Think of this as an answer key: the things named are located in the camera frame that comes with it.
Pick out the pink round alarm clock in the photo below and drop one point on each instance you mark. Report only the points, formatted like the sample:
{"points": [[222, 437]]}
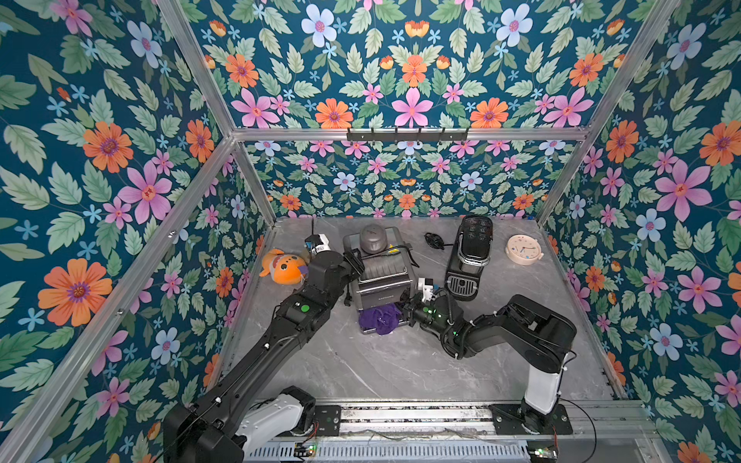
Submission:
{"points": [[523, 250]]}

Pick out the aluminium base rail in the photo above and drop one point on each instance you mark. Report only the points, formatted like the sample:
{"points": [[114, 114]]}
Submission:
{"points": [[467, 431]]}

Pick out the black hook rail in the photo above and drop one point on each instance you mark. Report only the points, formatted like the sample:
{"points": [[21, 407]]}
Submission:
{"points": [[394, 135]]}

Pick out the black capsule coffee machine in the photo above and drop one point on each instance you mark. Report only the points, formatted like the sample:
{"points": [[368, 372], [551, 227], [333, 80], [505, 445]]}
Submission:
{"points": [[469, 256]]}

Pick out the silver espresso coffee machine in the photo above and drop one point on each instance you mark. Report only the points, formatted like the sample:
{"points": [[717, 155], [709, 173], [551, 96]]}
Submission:
{"points": [[390, 274]]}

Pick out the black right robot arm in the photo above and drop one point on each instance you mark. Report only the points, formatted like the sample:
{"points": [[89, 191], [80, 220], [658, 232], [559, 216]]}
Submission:
{"points": [[542, 337]]}

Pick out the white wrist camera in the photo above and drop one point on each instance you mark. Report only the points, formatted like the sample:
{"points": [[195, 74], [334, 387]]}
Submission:
{"points": [[426, 289], [317, 243]]}

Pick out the purple microfiber cloth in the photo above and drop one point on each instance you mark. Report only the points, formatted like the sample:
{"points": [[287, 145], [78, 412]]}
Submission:
{"points": [[381, 320]]}

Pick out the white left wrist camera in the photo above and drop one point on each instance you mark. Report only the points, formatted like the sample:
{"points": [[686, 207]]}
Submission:
{"points": [[317, 243]]}

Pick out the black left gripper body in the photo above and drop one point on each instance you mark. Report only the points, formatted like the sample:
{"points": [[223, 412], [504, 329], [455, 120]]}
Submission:
{"points": [[352, 269]]}

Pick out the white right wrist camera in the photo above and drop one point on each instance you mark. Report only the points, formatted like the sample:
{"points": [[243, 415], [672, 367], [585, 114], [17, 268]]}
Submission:
{"points": [[426, 289]]}

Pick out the orange plush toy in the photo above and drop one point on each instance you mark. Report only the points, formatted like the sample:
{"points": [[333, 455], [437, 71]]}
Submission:
{"points": [[284, 269]]}

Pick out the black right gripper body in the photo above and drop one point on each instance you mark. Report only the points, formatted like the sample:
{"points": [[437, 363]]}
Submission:
{"points": [[410, 313]]}

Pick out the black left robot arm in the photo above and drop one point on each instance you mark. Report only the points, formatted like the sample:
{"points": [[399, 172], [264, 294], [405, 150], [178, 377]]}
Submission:
{"points": [[266, 353]]}

